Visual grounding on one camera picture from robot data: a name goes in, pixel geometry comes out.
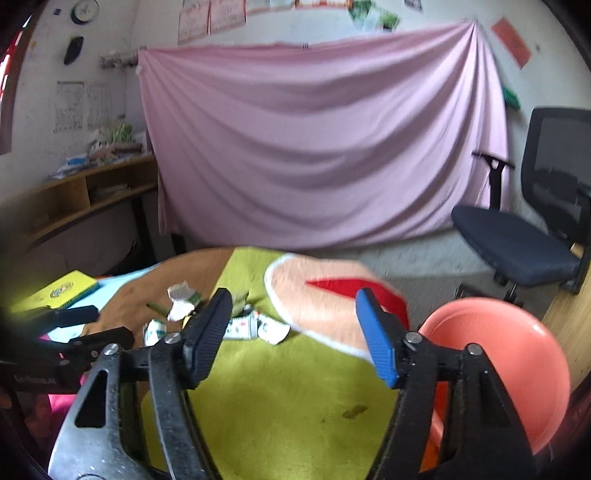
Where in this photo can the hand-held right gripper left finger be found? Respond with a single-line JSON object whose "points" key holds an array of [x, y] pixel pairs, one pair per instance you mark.
{"points": [[207, 339]]}

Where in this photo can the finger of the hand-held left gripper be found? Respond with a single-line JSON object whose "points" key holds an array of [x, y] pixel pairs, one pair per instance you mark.
{"points": [[69, 316], [99, 341]]}

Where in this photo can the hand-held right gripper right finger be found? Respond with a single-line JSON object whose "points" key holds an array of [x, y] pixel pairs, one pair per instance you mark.
{"points": [[379, 344]]}

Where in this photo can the white carton with red print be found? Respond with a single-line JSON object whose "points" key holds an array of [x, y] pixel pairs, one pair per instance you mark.
{"points": [[240, 327]]}

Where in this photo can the white wrapper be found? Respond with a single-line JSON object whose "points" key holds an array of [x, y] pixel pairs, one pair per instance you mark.
{"points": [[155, 332], [182, 300]]}

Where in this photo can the pink plastic waste bin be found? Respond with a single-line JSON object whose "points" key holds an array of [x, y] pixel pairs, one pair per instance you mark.
{"points": [[508, 350]]}

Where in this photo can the yellow book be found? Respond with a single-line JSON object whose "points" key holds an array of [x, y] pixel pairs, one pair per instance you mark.
{"points": [[60, 290]]}

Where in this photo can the colourful patchwork tablecloth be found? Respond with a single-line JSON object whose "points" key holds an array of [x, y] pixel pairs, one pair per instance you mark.
{"points": [[286, 401]]}

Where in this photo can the wooden desk with shelves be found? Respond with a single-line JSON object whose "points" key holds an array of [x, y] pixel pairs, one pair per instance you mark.
{"points": [[69, 203]]}

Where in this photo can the papers in desk shelf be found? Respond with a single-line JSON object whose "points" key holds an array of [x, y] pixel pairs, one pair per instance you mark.
{"points": [[109, 193]]}

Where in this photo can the pile of papers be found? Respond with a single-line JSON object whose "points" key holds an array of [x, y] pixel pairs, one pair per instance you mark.
{"points": [[101, 152]]}

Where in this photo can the black office chair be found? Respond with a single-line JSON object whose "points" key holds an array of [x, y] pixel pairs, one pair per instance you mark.
{"points": [[517, 244]]}

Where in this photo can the wooden cabinet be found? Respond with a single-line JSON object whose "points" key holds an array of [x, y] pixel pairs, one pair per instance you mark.
{"points": [[570, 314]]}

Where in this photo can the pink hanging sheet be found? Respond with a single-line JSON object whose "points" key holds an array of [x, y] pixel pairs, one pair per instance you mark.
{"points": [[323, 138]]}

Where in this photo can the black and white photo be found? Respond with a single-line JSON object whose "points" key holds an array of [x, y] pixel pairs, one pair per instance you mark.
{"points": [[413, 3]]}

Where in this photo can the wall calendar sheet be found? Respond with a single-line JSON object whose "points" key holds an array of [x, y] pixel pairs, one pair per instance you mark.
{"points": [[69, 106], [98, 105]]}

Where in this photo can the round wall clock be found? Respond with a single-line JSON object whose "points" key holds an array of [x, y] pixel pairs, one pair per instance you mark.
{"points": [[85, 10]]}

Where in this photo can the group of wall certificates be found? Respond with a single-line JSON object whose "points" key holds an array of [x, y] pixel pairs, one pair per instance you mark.
{"points": [[217, 16]]}

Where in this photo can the green wall photos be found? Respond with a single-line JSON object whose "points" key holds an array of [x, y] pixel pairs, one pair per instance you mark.
{"points": [[374, 16]]}

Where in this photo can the red paper wall decoration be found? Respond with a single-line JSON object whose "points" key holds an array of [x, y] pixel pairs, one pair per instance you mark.
{"points": [[511, 41]]}

